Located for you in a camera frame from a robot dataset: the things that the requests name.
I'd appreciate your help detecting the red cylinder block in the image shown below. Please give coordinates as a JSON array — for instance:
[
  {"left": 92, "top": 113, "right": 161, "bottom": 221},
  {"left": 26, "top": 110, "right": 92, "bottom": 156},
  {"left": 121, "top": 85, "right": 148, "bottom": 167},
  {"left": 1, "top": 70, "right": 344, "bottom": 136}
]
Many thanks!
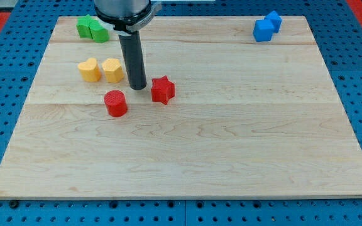
[{"left": 104, "top": 90, "right": 128, "bottom": 117}]

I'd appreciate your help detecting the light wooden board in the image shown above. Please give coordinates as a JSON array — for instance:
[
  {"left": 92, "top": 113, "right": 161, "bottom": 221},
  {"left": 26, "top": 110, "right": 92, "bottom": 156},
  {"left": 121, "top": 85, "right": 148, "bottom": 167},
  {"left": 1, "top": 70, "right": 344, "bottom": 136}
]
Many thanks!
[{"left": 0, "top": 16, "right": 362, "bottom": 200}]

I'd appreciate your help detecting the yellow pentagon block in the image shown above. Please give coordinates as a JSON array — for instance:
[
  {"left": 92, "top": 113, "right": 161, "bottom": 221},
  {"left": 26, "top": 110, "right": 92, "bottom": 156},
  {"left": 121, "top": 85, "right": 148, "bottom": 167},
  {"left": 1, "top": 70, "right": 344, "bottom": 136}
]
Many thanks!
[{"left": 102, "top": 58, "right": 124, "bottom": 83}]

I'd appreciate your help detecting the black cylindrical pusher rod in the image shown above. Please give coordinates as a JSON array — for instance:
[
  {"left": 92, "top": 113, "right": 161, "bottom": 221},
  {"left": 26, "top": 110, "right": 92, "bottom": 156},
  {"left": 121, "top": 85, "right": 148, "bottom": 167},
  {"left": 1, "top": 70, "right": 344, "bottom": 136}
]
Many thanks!
[{"left": 119, "top": 31, "right": 147, "bottom": 90}]

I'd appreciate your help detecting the blue cube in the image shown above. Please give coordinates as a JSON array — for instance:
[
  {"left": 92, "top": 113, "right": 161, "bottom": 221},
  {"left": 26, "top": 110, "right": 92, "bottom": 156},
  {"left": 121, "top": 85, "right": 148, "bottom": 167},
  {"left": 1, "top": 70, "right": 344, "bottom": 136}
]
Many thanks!
[
  {"left": 265, "top": 11, "right": 283, "bottom": 33},
  {"left": 253, "top": 19, "right": 274, "bottom": 42}
]

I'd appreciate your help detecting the blue cube front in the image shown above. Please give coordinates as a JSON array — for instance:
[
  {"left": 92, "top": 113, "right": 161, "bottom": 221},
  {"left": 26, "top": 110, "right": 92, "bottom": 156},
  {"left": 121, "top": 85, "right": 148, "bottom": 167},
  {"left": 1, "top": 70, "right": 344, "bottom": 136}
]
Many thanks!
[{"left": 253, "top": 19, "right": 274, "bottom": 42}]

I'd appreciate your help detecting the blue cube rear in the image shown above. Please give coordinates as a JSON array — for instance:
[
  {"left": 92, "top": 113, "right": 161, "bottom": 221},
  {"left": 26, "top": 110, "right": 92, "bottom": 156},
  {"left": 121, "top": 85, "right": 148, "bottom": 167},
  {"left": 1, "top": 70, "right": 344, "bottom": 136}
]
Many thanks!
[{"left": 265, "top": 11, "right": 283, "bottom": 33}]

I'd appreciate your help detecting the green star block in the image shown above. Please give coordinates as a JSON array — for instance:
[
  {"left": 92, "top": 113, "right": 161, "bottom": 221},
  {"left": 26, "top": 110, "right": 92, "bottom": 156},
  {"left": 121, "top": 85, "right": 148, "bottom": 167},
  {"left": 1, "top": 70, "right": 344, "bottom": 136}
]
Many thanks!
[{"left": 76, "top": 14, "right": 92, "bottom": 39}]

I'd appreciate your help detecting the red star block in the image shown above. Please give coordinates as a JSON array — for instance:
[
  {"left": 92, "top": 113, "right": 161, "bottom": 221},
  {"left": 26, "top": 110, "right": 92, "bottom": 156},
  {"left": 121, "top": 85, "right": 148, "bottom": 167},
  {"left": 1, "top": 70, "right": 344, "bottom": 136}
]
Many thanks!
[{"left": 151, "top": 75, "right": 175, "bottom": 105}]

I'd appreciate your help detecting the yellow heart block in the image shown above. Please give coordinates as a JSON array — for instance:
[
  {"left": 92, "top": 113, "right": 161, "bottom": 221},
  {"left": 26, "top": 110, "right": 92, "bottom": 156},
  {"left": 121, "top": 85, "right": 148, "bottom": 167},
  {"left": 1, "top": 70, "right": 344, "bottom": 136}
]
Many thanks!
[{"left": 77, "top": 58, "right": 101, "bottom": 82}]

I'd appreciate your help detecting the green rounded block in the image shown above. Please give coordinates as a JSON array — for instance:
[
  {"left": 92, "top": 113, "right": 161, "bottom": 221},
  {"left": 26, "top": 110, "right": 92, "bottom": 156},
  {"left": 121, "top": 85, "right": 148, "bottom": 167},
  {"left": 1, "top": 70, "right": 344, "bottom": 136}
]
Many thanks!
[{"left": 89, "top": 21, "right": 109, "bottom": 43}]

